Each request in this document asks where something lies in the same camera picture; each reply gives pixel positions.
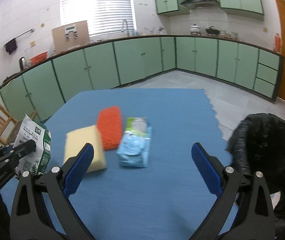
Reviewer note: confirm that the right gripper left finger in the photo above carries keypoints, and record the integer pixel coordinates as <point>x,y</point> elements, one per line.
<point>29,216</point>

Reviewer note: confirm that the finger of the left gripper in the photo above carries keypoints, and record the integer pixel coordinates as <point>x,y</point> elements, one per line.
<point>21,150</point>

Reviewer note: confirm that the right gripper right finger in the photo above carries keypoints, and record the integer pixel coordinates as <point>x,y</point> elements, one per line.
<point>243,207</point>

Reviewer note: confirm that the green white milk carton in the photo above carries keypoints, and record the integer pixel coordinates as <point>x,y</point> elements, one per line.
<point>35,162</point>

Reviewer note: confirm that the orange foam net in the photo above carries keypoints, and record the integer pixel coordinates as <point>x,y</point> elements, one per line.
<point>109,124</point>

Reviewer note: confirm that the light blue wipes pack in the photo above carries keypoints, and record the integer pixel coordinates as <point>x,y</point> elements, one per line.
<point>134,148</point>

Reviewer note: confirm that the black trash bag bin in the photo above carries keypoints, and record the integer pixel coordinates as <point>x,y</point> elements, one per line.
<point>258,144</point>

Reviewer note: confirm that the green lower cabinets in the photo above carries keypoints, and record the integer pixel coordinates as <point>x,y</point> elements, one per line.
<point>48,85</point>

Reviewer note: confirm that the electric kettle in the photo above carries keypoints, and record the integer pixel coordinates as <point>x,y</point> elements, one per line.
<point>22,63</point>

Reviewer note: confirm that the red basin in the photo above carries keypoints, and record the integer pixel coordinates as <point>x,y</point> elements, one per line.
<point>38,58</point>

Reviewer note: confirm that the dark towel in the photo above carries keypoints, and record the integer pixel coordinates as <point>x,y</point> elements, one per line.
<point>11,46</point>

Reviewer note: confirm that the blue table mat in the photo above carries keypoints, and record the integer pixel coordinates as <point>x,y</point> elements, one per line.
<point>166,200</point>

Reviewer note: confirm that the cardboard box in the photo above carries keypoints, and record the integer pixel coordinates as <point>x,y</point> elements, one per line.
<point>70,36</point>

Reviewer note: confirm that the faucet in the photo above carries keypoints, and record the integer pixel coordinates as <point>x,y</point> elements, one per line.
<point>125,27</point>

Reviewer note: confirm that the window blinds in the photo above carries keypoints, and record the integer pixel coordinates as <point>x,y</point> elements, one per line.
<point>102,16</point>

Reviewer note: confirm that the orange thermos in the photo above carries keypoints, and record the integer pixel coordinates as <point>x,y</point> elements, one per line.
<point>277,43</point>

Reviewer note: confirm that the black wok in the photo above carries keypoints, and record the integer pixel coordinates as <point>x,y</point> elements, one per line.
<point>212,31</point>

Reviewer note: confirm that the white pot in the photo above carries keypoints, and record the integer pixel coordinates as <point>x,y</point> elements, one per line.
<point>195,30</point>

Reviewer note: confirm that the range hood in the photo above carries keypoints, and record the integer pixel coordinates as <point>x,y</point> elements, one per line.
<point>197,4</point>

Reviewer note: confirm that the towel rail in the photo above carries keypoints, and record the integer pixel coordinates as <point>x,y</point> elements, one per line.
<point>28,31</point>

